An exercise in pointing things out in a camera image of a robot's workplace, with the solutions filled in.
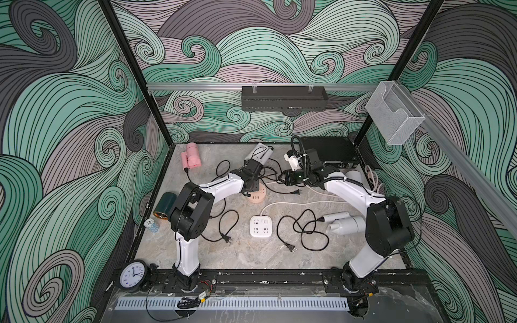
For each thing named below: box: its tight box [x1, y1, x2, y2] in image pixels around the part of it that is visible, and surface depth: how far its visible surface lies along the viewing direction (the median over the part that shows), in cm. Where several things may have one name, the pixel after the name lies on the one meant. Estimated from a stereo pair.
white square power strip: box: [249, 214, 273, 238], surface depth 87 cm
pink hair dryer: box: [180, 141, 202, 170], surface depth 112 cm
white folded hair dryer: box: [245, 142, 274, 166], surface depth 116 cm
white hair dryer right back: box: [345, 170, 363, 184], surface depth 102 cm
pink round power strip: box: [247, 183, 267, 204], surface depth 97 cm
